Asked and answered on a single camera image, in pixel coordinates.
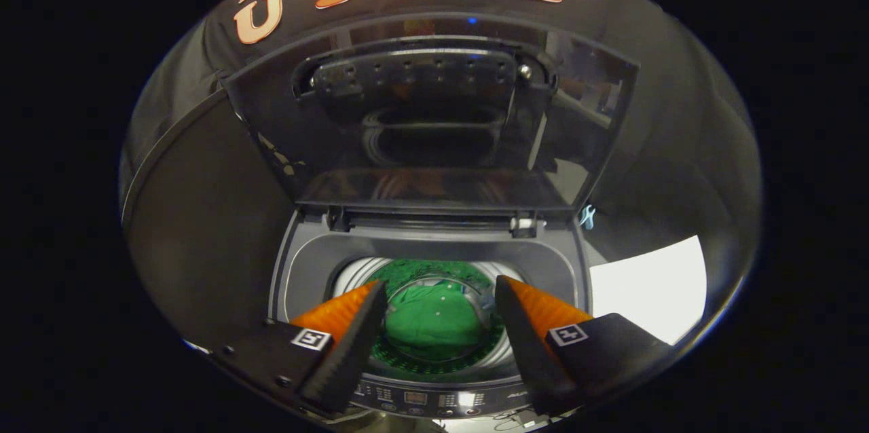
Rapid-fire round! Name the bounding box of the dark transparent washing machine lid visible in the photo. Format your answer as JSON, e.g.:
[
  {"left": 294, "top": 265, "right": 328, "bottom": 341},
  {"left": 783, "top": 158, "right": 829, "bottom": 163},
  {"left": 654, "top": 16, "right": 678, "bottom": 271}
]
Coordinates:
[{"left": 221, "top": 12, "right": 641, "bottom": 218}]

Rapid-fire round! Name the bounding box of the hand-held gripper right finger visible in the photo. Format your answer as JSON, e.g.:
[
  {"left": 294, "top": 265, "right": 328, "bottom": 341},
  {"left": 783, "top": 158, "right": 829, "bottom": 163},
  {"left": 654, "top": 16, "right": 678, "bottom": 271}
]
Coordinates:
[{"left": 494, "top": 275, "right": 675, "bottom": 417}]

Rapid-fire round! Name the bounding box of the green polo shirt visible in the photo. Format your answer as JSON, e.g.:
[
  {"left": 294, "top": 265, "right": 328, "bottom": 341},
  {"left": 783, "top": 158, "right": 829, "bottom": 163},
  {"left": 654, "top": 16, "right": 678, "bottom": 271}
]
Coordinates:
[{"left": 382, "top": 282, "right": 488, "bottom": 364}]

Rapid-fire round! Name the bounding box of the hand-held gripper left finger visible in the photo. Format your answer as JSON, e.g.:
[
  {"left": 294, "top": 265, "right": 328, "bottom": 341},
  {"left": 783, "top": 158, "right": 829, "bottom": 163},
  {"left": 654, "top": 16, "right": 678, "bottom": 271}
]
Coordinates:
[{"left": 210, "top": 280, "right": 389, "bottom": 420}]

